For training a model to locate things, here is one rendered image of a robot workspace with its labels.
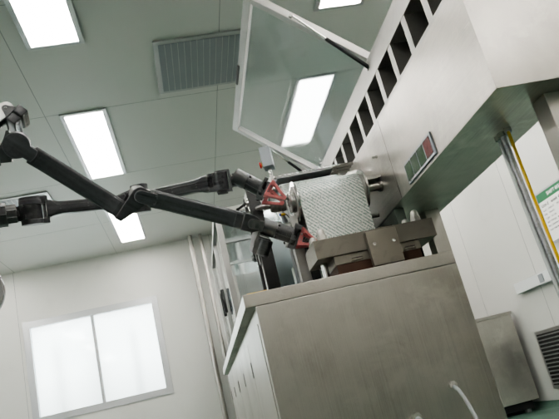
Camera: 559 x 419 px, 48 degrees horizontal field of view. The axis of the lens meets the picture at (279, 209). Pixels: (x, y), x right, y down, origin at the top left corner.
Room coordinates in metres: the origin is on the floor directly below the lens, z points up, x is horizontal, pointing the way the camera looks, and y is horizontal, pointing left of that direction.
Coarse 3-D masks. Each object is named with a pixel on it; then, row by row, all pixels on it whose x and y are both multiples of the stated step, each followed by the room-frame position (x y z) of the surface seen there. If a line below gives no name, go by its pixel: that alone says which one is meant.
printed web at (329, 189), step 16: (336, 176) 2.16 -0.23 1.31; (352, 176) 2.15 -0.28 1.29; (288, 192) 2.34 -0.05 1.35; (304, 192) 2.10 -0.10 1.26; (320, 192) 2.11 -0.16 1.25; (336, 192) 2.12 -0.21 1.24; (352, 192) 2.13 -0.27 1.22; (288, 208) 2.33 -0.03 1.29; (304, 208) 2.10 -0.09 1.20; (304, 224) 2.22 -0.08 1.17; (304, 240) 2.24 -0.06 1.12
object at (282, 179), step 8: (320, 168) 2.43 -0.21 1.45; (328, 168) 2.44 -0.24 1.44; (336, 168) 2.48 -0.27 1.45; (344, 168) 2.49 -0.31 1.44; (272, 176) 2.38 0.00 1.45; (280, 176) 2.40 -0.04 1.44; (288, 176) 2.40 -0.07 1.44; (296, 176) 2.42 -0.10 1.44; (304, 176) 2.44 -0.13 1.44; (312, 176) 2.47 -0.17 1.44; (320, 176) 2.49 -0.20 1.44; (280, 184) 2.46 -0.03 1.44
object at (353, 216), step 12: (336, 204) 2.12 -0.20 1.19; (348, 204) 2.13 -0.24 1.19; (360, 204) 2.14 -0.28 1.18; (312, 216) 2.10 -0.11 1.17; (324, 216) 2.11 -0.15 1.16; (336, 216) 2.12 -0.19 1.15; (348, 216) 2.13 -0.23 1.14; (360, 216) 2.13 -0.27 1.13; (312, 228) 2.10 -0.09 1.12; (324, 228) 2.11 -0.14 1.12; (336, 228) 2.12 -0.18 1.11; (348, 228) 2.12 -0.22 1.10; (360, 228) 2.13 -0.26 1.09; (372, 228) 2.14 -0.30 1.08
